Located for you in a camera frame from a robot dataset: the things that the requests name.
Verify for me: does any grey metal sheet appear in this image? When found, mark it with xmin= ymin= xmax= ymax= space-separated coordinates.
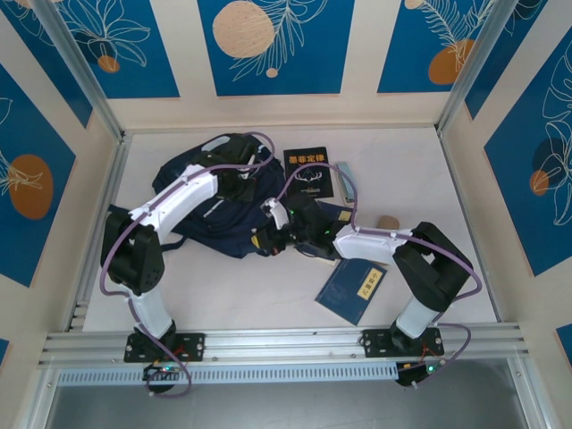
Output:
xmin=44 ymin=357 xmax=537 ymax=429

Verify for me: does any blue book with yellow label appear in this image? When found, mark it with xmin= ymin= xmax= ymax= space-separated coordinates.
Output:
xmin=315 ymin=258 xmax=389 ymax=327

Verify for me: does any aluminium mounting rail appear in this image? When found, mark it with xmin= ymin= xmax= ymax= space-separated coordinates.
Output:
xmin=38 ymin=322 xmax=531 ymax=367

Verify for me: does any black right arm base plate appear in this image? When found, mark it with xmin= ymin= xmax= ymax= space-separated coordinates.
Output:
xmin=361 ymin=327 xmax=446 ymax=358

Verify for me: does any aluminium side rail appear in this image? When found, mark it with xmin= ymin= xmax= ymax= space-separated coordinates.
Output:
xmin=66 ymin=133 xmax=133 ymax=332

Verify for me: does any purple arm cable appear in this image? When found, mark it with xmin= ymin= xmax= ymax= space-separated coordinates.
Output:
xmin=100 ymin=130 xmax=276 ymax=399
xmin=279 ymin=164 xmax=483 ymax=390

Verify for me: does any grey slotted cable duct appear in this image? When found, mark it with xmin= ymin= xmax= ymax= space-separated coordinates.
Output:
xmin=56 ymin=360 xmax=401 ymax=386

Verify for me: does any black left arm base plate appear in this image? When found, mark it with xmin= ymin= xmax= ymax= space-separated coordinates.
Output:
xmin=123 ymin=331 xmax=206 ymax=363

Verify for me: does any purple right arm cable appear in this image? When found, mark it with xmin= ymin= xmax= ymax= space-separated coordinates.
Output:
xmin=279 ymin=164 xmax=483 ymax=390

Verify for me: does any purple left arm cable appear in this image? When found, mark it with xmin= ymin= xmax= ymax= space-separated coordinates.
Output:
xmin=100 ymin=130 xmax=276 ymax=399

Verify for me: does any aluminium frame post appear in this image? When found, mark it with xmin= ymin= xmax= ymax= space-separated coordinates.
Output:
xmin=30 ymin=0 xmax=127 ymax=142
xmin=435 ymin=0 xmax=513 ymax=135

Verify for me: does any light blue pencil case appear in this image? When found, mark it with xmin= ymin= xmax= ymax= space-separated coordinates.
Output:
xmin=335 ymin=160 xmax=357 ymax=206

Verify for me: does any navy blue backpack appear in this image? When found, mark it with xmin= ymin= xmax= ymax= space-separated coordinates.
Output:
xmin=109 ymin=135 xmax=287 ymax=259

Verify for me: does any black book with antler print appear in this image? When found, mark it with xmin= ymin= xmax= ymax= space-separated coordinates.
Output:
xmin=282 ymin=146 xmax=335 ymax=199

